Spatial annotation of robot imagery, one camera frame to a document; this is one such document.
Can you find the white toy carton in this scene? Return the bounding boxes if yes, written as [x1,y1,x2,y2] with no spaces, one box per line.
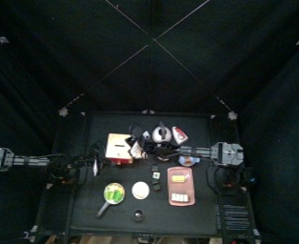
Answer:
[129,141,145,159]

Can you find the white toy kettle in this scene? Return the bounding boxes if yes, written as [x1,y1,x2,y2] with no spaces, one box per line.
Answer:
[150,121,174,144]

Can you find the wooden box red panel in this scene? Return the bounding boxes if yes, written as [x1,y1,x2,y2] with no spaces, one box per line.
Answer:
[103,132,134,166]

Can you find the red and white toy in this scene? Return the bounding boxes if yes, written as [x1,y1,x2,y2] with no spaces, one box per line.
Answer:
[171,126,189,146]

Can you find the blue-grey bowl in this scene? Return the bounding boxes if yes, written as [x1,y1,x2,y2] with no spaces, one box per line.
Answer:
[177,154,201,168]

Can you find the green toy food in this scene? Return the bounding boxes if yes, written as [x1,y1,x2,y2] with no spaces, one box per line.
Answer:
[105,184,125,204]

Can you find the wooden cube with red dot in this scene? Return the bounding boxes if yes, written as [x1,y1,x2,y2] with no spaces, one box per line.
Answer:
[150,180,162,193]

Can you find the white small plate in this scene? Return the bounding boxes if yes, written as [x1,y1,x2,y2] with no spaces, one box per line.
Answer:
[130,180,150,200]

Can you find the pink serving tray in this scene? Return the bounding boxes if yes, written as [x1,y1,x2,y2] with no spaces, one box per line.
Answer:
[166,166,197,207]

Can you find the toy frying pan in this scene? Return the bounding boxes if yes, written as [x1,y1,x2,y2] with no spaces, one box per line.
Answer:
[95,181,126,219]

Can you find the thin white diagonal cord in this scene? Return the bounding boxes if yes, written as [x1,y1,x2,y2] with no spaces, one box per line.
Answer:
[103,0,233,112]
[63,0,210,110]

